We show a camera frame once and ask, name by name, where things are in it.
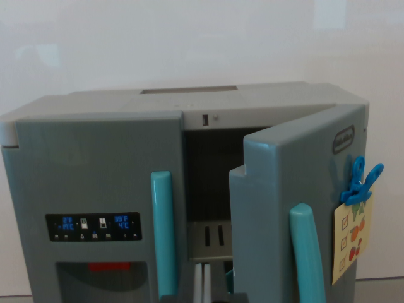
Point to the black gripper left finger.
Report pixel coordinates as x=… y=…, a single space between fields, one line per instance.
x=198 y=284

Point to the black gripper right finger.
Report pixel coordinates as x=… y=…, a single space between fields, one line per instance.
x=207 y=284

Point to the blue plastic clip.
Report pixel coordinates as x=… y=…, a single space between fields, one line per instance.
x=356 y=189

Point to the teal fridge bin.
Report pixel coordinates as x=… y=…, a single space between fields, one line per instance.
x=229 y=279

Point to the grey slotted fridge shelf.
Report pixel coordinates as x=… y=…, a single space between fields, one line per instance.
x=197 y=240

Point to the light grey toy fridge body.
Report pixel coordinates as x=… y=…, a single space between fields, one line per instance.
x=252 y=98

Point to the red dispenser lever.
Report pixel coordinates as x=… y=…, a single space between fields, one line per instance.
x=109 y=266

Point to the black temperature display panel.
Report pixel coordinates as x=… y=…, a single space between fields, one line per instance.
x=94 y=235

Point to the cream shopping list card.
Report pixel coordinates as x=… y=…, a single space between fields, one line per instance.
x=347 y=252

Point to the oval logo badge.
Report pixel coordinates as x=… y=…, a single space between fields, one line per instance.
x=343 y=139

